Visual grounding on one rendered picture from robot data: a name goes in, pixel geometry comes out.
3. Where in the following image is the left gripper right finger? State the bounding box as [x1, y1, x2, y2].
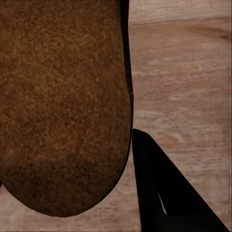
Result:
[131, 129, 230, 232]

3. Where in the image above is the sandal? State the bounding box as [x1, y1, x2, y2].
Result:
[0, 0, 134, 218]

